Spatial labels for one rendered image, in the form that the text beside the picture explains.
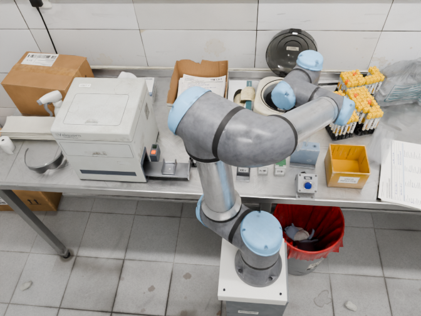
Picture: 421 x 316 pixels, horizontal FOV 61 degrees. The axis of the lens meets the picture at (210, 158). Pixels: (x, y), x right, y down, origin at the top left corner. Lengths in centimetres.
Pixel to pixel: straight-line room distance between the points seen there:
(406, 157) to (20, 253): 218
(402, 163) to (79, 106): 123
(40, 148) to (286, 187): 105
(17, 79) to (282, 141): 134
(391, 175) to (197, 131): 98
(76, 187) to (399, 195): 122
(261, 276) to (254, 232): 18
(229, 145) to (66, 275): 183
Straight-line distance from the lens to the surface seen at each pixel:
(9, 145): 173
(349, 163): 150
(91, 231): 242
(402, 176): 152
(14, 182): 164
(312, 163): 145
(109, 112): 128
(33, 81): 174
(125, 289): 221
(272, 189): 138
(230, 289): 117
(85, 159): 138
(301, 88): 103
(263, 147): 66
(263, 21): 162
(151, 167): 141
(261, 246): 98
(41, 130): 172
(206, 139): 68
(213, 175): 84
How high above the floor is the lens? 204
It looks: 53 degrees down
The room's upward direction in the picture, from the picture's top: 5 degrees counter-clockwise
